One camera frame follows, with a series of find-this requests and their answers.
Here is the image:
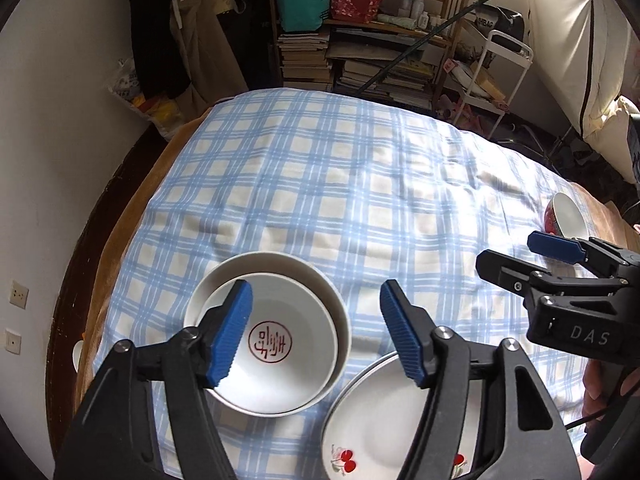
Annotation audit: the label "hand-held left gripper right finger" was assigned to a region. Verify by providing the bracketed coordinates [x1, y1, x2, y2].
[381, 279, 583, 480]

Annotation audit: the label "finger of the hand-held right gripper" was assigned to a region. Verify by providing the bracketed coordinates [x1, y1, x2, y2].
[476, 249, 628, 303]
[527, 231, 640, 283]

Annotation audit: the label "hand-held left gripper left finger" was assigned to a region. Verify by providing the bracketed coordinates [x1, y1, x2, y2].
[52, 279, 254, 480]

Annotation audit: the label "small red patterned bowl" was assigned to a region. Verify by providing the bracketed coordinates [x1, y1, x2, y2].
[545, 192, 590, 239]

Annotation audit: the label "large red patterned bowl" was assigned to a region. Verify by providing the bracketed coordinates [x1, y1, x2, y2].
[199, 272, 337, 413]

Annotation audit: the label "plain white bowl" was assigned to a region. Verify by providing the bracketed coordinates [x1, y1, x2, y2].
[183, 252, 352, 417]

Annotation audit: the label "person's right hand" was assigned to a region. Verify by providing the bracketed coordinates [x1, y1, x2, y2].
[582, 360, 623, 411]

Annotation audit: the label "blue plaid blanket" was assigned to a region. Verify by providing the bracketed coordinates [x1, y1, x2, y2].
[92, 89, 601, 480]

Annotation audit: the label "white metal cart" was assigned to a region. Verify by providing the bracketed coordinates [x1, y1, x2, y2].
[452, 30, 533, 133]

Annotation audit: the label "white bedding storage bag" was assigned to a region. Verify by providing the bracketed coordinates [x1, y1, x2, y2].
[520, 0, 640, 181]

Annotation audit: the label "pile of flat books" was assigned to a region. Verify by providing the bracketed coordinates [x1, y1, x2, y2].
[335, 57, 436, 109]

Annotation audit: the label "black bag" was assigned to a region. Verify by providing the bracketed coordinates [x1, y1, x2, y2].
[470, 5, 529, 52]

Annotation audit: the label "clear plastic bag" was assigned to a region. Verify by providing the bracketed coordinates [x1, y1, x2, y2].
[107, 57, 183, 141]

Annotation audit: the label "green pole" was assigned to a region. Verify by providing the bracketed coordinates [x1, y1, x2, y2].
[350, 0, 516, 98]

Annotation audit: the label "group of white bottles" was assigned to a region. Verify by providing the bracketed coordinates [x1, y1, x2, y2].
[397, 0, 447, 29]

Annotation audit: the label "stack of books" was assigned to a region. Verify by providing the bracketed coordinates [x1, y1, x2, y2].
[277, 30, 333, 92]

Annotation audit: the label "tan hanging trousers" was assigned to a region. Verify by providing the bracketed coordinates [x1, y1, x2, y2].
[170, 0, 249, 106]

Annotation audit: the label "black hanging garment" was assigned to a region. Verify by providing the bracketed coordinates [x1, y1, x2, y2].
[130, 0, 192, 106]

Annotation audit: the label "teal bag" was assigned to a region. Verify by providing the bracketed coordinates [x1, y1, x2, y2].
[272, 0, 333, 33]

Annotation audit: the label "black cable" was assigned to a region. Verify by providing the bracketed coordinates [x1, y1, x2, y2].
[565, 394, 628, 431]

